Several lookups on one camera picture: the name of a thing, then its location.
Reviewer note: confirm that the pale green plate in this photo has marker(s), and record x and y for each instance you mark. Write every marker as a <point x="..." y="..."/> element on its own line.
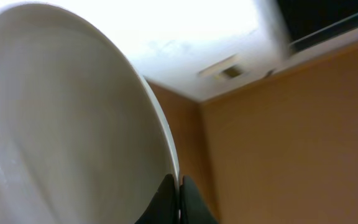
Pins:
<point x="83" y="138"/>

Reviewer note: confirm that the wall control panel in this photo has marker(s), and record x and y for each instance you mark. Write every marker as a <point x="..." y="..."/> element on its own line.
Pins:
<point x="227" y="68"/>

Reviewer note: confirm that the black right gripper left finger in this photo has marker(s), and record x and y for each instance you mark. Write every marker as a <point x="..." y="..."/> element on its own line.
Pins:
<point x="163" y="208"/>

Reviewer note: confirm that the dark window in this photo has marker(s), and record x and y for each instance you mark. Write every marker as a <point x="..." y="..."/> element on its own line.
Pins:
<point x="311" y="22"/>

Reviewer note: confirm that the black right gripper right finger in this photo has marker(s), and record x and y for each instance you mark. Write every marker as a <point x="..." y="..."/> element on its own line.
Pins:
<point x="192" y="206"/>

